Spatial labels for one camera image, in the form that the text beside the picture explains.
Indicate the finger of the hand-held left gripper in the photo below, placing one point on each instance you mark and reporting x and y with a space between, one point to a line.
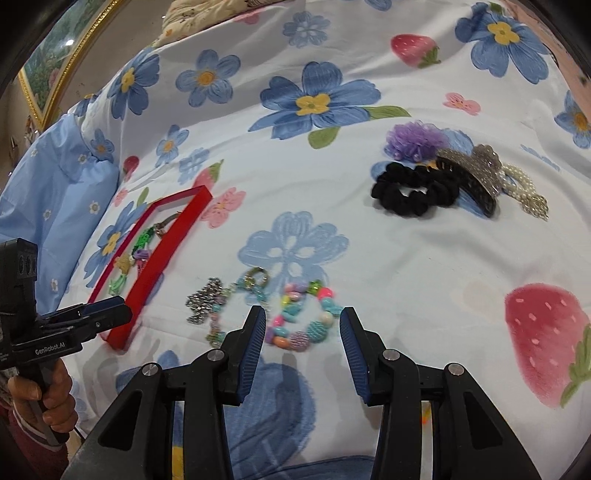
104 302
111 318

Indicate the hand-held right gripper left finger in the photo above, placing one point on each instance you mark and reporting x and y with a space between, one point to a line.
253 350

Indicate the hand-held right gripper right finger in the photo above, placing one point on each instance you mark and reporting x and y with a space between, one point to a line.
353 355

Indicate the green flower hair accessory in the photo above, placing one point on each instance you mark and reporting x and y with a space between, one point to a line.
117 284

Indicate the small yellow flower charm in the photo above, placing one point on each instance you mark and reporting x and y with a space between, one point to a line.
123 265

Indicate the red jewelry tray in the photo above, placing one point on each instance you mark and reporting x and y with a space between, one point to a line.
152 272

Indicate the person's left forearm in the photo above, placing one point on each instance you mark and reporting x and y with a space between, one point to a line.
27 454

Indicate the person's left hand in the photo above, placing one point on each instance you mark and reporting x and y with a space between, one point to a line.
60 406

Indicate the light blue pillow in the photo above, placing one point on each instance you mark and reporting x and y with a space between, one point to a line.
55 198

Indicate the black scrunchie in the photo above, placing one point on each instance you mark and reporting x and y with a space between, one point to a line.
406 198

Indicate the rhinestone hair claw clip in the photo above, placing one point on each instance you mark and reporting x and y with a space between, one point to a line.
480 184

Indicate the purple mesh flower hair accessory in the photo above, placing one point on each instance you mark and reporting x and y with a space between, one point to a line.
413 141

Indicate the gold framed painting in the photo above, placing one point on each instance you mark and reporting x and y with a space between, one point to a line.
51 69

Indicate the cream animal print cushion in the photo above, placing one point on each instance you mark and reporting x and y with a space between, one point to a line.
198 14

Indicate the pink printed cloth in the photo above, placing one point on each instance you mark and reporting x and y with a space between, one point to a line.
547 32

